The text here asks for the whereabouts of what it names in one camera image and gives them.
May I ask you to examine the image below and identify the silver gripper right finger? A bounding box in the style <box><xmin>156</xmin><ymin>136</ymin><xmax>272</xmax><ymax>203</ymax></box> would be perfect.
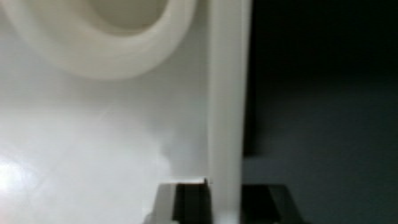
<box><xmin>241</xmin><ymin>184</ymin><xmax>309</xmax><ymax>224</ymax></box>

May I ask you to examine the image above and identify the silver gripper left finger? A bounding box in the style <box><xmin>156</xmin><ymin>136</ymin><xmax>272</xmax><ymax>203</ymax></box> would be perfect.
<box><xmin>142</xmin><ymin>180</ymin><xmax>213</xmax><ymax>224</ymax></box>

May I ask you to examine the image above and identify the white square tabletop part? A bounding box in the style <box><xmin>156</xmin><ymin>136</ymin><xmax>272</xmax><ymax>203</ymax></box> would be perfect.
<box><xmin>0</xmin><ymin>0</ymin><xmax>252</xmax><ymax>224</ymax></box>

